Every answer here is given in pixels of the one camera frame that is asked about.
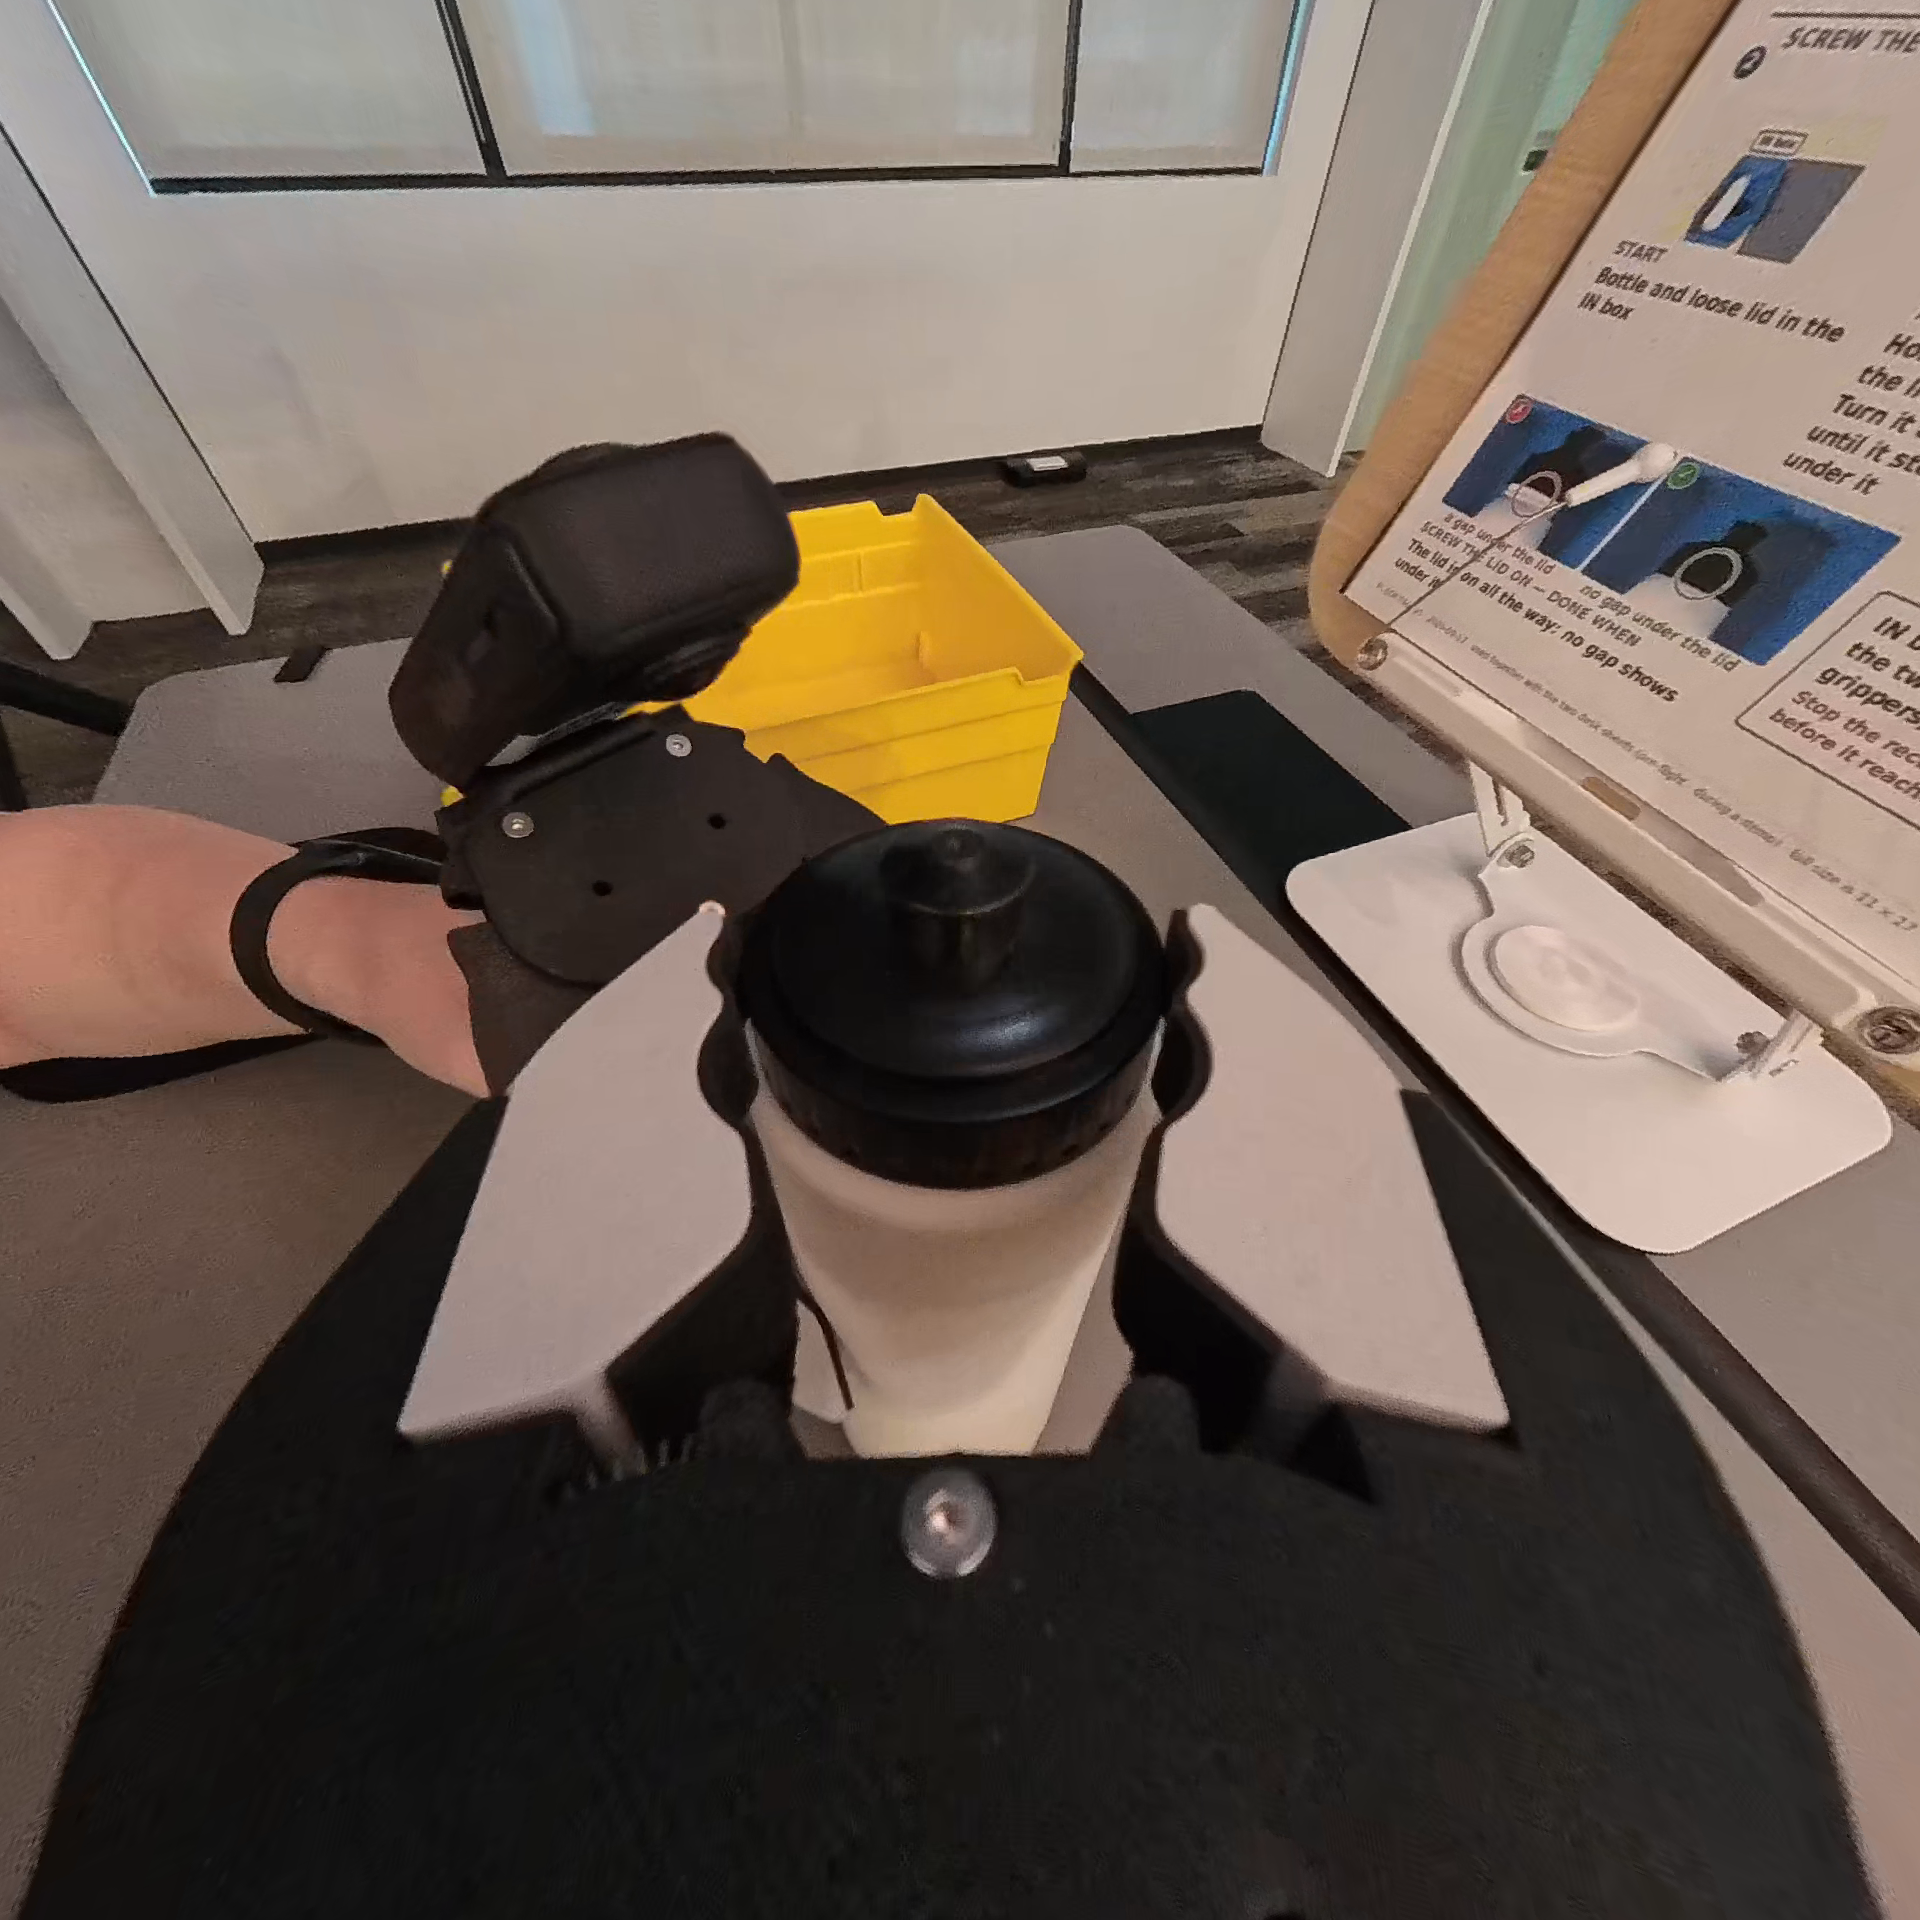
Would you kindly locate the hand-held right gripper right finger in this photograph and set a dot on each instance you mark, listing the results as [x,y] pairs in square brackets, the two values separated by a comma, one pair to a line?
[1306,1202]

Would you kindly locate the printed instruction sheet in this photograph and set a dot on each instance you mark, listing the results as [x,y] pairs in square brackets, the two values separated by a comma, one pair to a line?
[1725,374]

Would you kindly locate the white stand base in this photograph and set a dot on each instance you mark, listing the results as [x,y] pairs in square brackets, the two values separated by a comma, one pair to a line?
[1411,961]

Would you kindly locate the small black floor device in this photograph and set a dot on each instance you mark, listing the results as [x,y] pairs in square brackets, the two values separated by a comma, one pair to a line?
[1046,470]

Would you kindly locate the window frame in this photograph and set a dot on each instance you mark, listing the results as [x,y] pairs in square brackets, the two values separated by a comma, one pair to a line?
[749,177]

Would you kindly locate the person's left hand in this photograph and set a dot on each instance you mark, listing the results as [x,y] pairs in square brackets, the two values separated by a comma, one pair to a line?
[375,977]

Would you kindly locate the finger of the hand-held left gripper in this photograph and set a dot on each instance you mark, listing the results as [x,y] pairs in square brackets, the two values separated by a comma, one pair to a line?
[817,1380]

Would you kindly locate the white plastic bottle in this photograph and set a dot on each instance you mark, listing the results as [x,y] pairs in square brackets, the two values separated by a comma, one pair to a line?
[946,1291]

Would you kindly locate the black bottle lid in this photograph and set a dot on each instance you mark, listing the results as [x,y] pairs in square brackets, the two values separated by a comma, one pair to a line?
[931,1066]

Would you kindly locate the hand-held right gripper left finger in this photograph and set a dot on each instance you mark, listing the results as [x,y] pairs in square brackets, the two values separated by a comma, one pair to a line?
[600,1202]

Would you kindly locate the wooden display board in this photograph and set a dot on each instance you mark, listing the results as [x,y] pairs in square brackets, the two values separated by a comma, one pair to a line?
[1507,307]

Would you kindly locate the yellow plastic bin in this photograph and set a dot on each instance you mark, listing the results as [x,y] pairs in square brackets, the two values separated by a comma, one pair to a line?
[931,643]

